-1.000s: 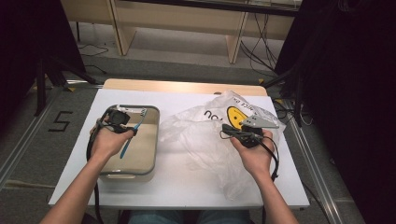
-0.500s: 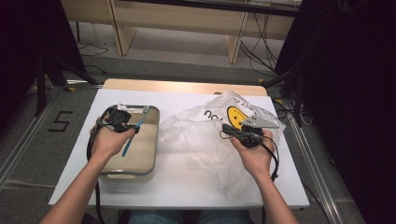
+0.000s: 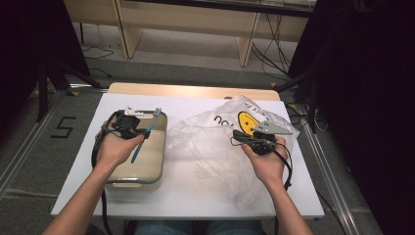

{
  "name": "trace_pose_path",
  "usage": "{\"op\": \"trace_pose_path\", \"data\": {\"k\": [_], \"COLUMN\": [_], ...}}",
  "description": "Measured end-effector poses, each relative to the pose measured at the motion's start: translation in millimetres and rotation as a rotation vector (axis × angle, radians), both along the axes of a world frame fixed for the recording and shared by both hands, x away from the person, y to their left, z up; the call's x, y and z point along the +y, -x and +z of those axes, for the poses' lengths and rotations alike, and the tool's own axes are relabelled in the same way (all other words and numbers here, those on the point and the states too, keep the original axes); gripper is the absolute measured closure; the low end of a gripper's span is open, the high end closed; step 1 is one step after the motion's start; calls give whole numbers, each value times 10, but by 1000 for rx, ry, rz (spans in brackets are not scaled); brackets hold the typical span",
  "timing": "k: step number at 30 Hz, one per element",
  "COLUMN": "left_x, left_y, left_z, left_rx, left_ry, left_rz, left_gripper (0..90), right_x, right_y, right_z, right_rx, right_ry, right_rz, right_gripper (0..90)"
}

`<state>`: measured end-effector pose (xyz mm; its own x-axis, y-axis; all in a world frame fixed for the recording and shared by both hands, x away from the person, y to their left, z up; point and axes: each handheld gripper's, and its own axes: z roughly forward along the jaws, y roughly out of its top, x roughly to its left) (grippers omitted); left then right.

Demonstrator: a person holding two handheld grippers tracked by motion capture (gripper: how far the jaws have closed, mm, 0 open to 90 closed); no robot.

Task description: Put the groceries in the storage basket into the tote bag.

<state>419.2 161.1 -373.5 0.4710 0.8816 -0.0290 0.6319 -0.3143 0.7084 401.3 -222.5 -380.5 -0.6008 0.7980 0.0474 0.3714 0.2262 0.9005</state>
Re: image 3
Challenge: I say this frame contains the beige bin with grey rim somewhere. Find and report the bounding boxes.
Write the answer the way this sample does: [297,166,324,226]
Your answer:
[95,110,168,192]

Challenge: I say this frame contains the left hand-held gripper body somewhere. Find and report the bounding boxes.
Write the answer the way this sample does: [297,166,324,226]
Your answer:
[103,106,162,141]

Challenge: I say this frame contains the white table board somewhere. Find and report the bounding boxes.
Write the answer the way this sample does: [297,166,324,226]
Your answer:
[51,92,326,220]

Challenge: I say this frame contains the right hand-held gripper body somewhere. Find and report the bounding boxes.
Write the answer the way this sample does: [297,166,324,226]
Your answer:
[251,120,294,156]

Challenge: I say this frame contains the black floor cable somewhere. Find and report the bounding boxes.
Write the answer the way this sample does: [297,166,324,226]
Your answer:
[80,44,115,79]

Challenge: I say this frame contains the person's right hand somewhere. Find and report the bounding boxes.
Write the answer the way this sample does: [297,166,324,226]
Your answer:
[240,136,290,190]

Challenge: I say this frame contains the person's left hand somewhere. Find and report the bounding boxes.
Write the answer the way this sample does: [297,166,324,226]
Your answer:
[95,121,145,174]

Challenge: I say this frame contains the light wooden desk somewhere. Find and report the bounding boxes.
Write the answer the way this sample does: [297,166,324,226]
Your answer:
[64,0,316,68]

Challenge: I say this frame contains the blue toothbrush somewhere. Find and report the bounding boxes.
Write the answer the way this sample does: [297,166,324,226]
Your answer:
[130,112,161,165]

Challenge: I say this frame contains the black metal stand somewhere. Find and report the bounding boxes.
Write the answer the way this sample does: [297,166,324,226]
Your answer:
[275,68,320,133]
[35,58,103,122]

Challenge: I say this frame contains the clear plastic bag yellow smiley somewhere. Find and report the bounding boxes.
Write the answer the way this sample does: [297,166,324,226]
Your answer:
[165,95,300,210]

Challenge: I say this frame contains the metal floor rail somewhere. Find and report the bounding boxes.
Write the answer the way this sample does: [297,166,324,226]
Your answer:
[301,104,361,235]
[0,94,63,197]

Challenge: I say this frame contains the bundle of black cables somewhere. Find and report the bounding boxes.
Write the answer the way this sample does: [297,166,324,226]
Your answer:
[251,13,297,81]

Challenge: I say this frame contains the black curtain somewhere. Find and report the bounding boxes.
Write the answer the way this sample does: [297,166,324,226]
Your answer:
[287,0,415,235]
[0,0,92,138]

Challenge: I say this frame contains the person's legs in jeans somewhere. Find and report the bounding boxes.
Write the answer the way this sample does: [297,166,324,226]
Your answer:
[136,219,265,235]

